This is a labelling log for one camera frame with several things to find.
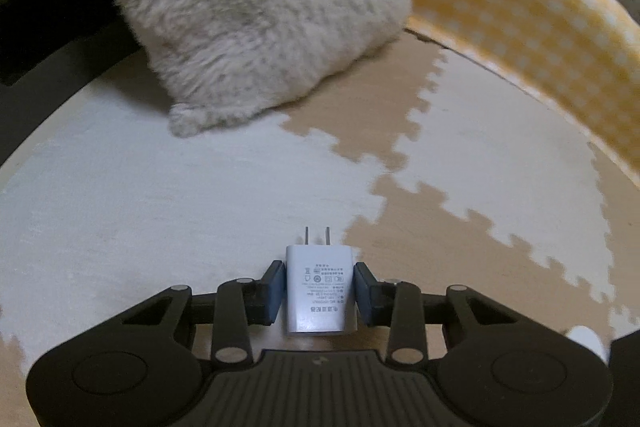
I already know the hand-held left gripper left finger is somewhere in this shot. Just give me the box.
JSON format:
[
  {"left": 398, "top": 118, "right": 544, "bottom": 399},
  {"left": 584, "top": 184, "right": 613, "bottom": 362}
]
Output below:
[{"left": 120, "top": 259, "right": 286, "bottom": 364}]

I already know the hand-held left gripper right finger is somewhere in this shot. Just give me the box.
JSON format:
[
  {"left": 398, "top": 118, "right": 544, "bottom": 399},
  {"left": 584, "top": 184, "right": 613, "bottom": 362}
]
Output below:
[{"left": 353, "top": 262, "right": 521, "bottom": 364}]

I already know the white power adapter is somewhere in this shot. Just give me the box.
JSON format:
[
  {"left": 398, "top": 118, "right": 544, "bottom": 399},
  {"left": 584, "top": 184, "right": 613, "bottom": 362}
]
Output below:
[{"left": 284, "top": 226, "right": 357, "bottom": 336}]

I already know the white foam puzzle mat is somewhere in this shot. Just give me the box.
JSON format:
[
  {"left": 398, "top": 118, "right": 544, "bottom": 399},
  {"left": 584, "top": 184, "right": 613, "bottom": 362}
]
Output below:
[
  {"left": 394, "top": 48, "right": 619, "bottom": 304},
  {"left": 0, "top": 71, "right": 387, "bottom": 360}
]

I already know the fluffy white cushion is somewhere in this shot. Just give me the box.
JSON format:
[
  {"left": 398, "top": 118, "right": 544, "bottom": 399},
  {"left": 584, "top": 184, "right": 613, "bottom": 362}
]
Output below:
[{"left": 79, "top": 0, "right": 414, "bottom": 138}]

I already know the yellow checked blanket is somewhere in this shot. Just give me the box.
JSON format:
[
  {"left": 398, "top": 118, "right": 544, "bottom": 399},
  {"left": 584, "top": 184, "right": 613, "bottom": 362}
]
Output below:
[{"left": 394, "top": 0, "right": 640, "bottom": 188}]

